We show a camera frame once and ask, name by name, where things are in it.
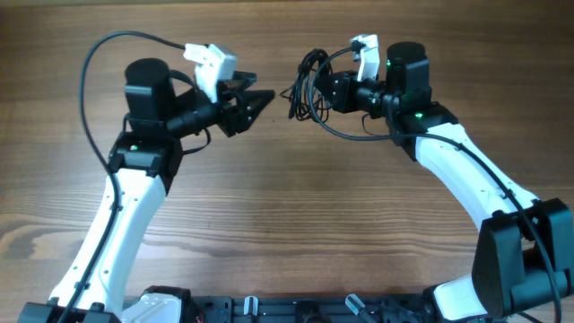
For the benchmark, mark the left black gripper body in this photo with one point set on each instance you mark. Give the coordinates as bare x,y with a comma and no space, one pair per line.
229,111

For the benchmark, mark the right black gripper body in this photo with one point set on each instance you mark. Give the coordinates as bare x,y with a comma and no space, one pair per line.
339,91

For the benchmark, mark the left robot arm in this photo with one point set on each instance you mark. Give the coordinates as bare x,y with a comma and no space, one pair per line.
164,106

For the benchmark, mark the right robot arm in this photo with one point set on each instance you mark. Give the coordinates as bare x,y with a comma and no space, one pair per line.
524,253

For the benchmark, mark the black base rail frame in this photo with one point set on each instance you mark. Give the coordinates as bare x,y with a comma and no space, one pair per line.
399,308

